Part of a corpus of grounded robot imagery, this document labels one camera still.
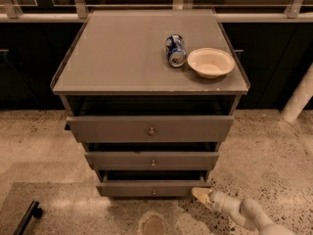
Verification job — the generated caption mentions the grey top drawer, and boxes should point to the grey top drawer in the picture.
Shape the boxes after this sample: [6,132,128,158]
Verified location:
[67,116,234,143]

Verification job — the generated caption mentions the white paper bowl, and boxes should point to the white paper bowl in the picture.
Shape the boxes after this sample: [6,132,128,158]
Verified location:
[187,48,235,79]

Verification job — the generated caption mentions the blue crushed soda can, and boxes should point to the blue crushed soda can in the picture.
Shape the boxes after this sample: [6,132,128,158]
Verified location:
[165,34,187,68]

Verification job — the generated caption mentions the black bar on floor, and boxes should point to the black bar on floor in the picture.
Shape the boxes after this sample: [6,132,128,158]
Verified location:
[13,201,43,235]

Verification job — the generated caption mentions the metal railing frame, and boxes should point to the metal railing frame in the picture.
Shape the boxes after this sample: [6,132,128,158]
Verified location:
[0,0,313,23]

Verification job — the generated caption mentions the grey drawer cabinet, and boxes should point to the grey drawer cabinet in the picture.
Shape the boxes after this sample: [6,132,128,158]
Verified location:
[50,9,251,183]

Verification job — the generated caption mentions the grey bottom drawer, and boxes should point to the grey bottom drawer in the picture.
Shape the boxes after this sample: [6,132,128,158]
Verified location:
[97,170,210,198]

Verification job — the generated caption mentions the grey drawer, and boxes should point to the grey drawer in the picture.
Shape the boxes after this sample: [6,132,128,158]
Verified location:
[85,152,219,170]
[97,170,210,198]
[67,116,234,143]

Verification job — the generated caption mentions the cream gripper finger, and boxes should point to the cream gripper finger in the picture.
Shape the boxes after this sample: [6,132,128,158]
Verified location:
[192,187,212,207]

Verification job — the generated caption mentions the grey middle drawer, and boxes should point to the grey middle drawer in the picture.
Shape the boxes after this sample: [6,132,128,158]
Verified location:
[85,152,219,170]

